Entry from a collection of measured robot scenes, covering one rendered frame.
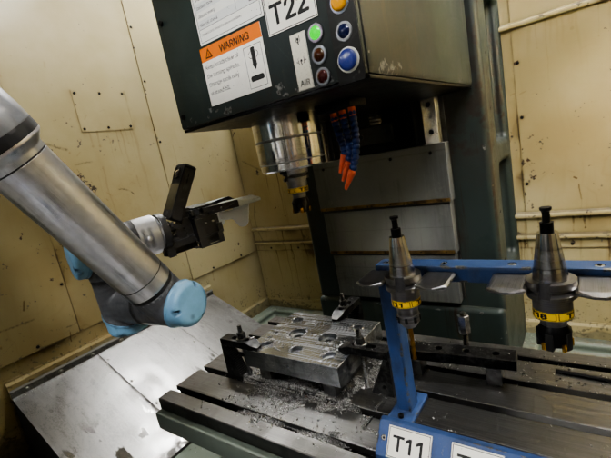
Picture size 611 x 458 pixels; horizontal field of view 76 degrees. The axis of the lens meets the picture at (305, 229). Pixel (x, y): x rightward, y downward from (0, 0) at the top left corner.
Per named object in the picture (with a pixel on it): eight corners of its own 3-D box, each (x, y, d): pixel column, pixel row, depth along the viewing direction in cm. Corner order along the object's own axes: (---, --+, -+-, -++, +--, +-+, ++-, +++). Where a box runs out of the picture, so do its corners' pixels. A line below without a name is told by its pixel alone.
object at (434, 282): (445, 293, 61) (444, 288, 60) (412, 291, 64) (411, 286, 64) (456, 276, 66) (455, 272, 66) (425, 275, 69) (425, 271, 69)
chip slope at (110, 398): (141, 545, 94) (111, 453, 89) (34, 458, 134) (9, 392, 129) (331, 355, 163) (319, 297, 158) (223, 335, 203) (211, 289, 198)
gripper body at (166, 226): (212, 237, 85) (159, 255, 78) (202, 199, 84) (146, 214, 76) (228, 239, 79) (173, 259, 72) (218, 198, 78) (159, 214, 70)
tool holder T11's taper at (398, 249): (416, 268, 69) (412, 232, 68) (412, 277, 65) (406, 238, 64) (392, 269, 71) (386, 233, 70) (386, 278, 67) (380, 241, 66)
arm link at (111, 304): (139, 343, 65) (118, 283, 62) (99, 338, 70) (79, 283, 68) (175, 321, 71) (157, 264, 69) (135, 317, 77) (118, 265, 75)
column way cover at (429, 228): (464, 305, 123) (444, 142, 113) (335, 296, 151) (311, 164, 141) (467, 299, 127) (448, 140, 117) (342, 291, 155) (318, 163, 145)
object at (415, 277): (425, 280, 70) (423, 266, 69) (419, 293, 64) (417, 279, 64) (390, 281, 72) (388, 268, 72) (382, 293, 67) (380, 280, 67)
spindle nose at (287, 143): (340, 159, 93) (331, 108, 91) (289, 171, 83) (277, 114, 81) (297, 166, 105) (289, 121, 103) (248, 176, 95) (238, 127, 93)
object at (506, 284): (525, 297, 54) (525, 292, 54) (484, 294, 57) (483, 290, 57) (530, 279, 60) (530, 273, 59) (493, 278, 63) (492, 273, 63)
